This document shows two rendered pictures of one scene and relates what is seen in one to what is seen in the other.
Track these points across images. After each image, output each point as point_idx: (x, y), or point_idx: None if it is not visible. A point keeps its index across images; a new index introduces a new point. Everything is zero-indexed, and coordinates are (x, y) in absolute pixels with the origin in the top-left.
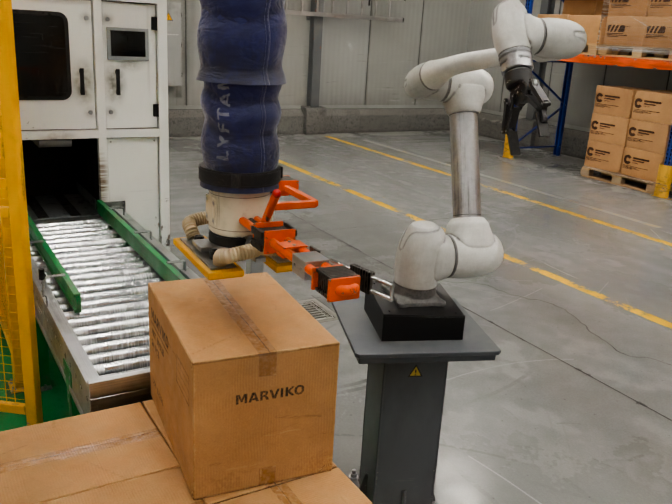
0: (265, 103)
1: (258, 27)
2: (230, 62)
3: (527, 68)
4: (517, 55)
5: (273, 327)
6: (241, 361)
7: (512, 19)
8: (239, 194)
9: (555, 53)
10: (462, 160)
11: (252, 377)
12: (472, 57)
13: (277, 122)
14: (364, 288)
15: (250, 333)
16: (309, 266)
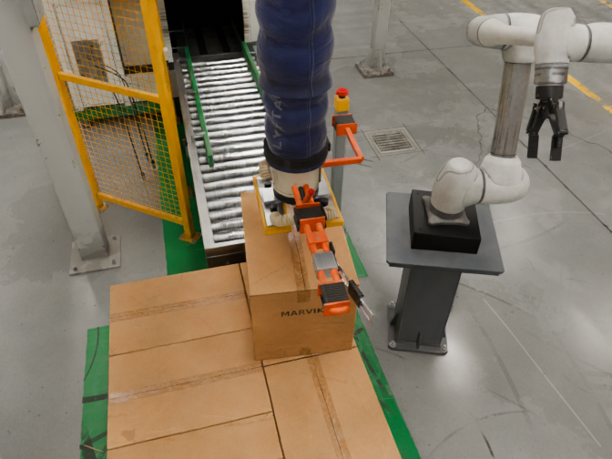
0: (311, 107)
1: (302, 52)
2: (280, 79)
3: (558, 86)
4: (551, 73)
5: None
6: (284, 294)
7: (555, 34)
8: None
9: (596, 62)
10: (506, 107)
11: (292, 302)
12: (524, 35)
13: (323, 117)
14: (356, 302)
15: (297, 265)
16: (320, 273)
